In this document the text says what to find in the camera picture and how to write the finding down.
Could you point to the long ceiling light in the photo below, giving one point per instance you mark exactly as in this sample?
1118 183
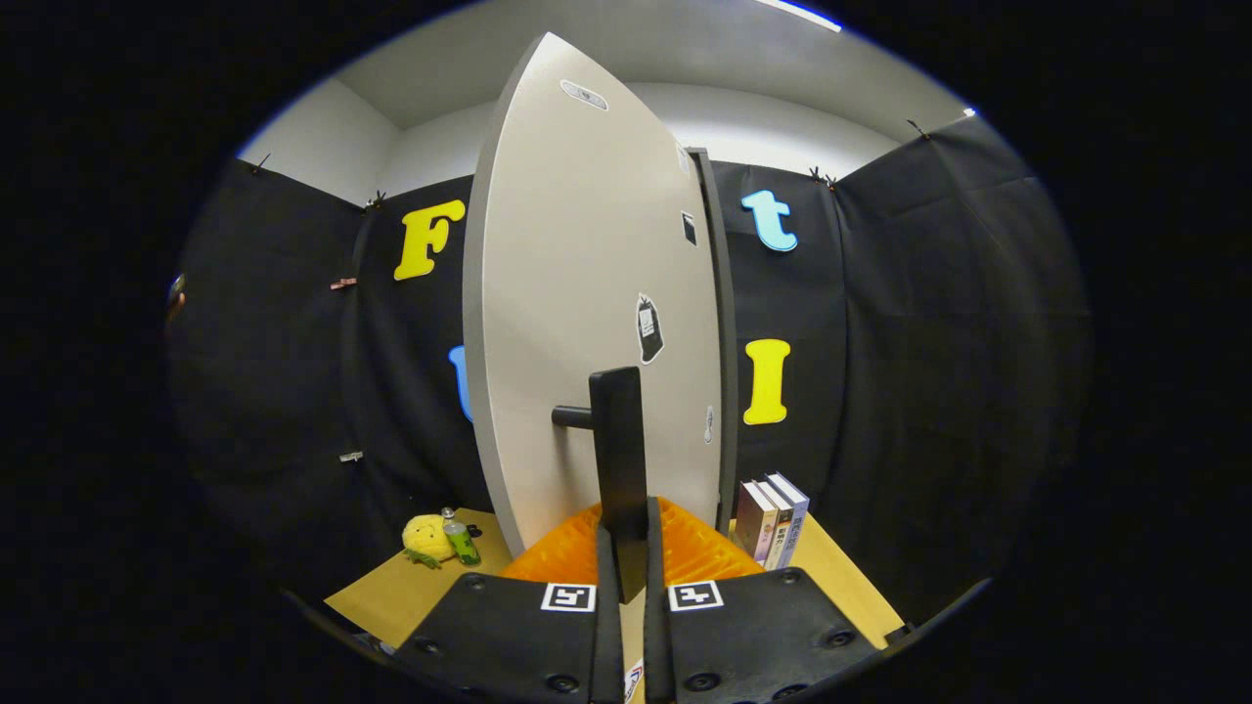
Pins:
802 14

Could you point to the book with dark cover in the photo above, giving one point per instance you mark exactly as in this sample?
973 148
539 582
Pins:
751 518

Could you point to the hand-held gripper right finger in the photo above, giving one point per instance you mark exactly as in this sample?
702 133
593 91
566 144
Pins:
655 645

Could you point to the black backdrop cloth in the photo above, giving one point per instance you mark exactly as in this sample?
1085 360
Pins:
929 372

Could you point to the yellow plush toy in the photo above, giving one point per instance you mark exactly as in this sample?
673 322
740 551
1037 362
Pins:
427 538

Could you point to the black clip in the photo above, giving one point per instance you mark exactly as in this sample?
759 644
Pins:
820 176
375 200
259 162
917 127

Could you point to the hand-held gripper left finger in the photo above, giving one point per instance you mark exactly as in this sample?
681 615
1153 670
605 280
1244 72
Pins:
607 645

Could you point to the beige shoe cabinet door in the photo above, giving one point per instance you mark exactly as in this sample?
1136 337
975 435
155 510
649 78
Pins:
577 293

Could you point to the green drink bottle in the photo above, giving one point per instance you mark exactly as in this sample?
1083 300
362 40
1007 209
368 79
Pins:
462 543

